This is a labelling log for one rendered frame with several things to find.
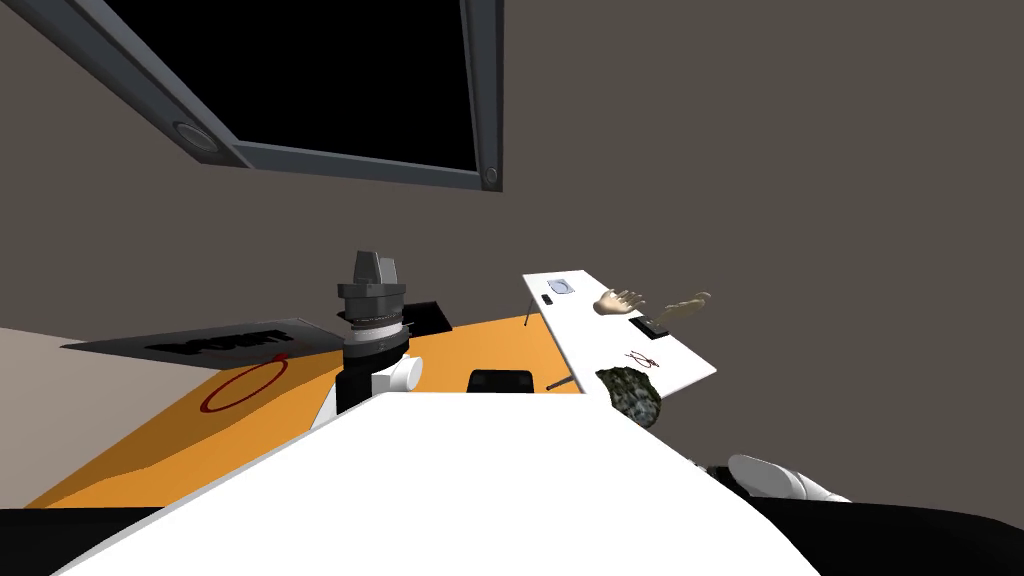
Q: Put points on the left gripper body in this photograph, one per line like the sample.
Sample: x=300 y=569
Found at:
x=372 y=298

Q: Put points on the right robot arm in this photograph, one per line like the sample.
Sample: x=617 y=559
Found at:
x=880 y=540

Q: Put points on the dark grey flat mat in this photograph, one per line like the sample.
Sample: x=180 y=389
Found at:
x=224 y=342

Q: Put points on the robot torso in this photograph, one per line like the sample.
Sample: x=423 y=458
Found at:
x=448 y=496

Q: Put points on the grey framed dark window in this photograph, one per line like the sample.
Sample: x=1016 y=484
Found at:
x=320 y=72

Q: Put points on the white table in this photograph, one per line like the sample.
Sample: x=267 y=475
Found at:
x=608 y=344

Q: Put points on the dark mottled lump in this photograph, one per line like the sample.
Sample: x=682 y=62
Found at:
x=634 y=397

